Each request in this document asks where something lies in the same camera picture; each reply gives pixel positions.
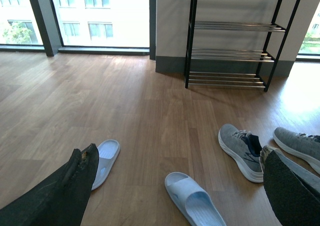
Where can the dark window frame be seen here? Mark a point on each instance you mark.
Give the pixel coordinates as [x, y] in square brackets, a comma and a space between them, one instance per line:
[98, 27]

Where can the grey sneaker with navy lining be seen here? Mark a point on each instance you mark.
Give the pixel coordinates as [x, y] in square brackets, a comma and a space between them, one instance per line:
[245, 149]

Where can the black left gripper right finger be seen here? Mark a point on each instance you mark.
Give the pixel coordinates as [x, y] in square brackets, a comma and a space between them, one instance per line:
[293, 191]

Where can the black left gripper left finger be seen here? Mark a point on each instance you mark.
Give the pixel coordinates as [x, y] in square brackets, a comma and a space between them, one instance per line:
[61, 198]

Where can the light blue slide sandal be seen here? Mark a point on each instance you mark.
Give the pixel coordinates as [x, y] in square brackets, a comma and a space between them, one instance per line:
[108, 152]
[192, 200]

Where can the black metal shoe rack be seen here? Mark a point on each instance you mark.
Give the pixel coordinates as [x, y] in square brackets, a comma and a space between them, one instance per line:
[267, 58]

